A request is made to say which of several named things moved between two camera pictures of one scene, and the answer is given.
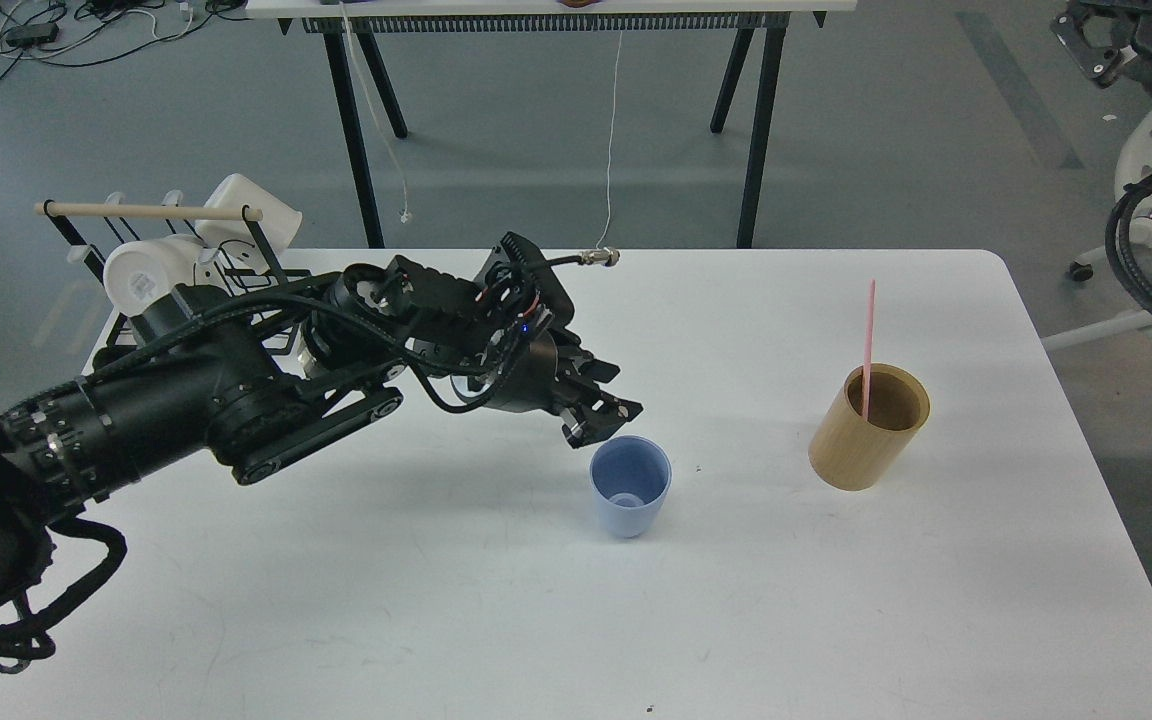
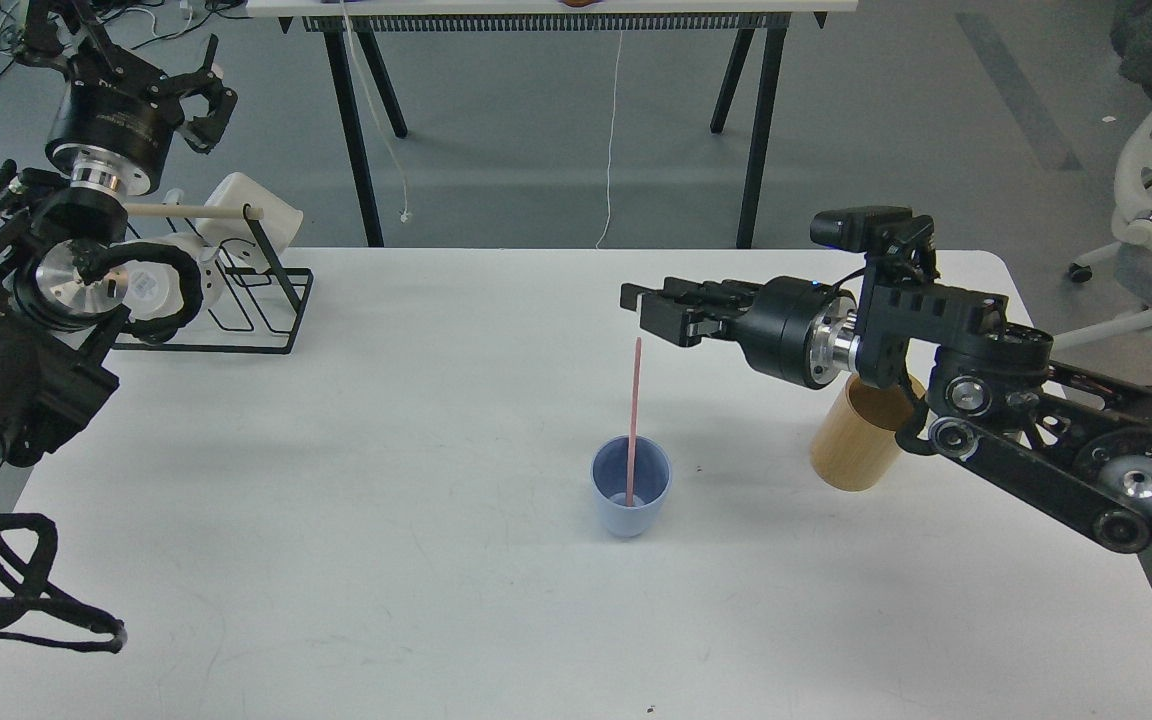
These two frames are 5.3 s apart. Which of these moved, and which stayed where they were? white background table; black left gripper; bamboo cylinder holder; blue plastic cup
Moved: black left gripper
Stayed: blue plastic cup; bamboo cylinder holder; white background table
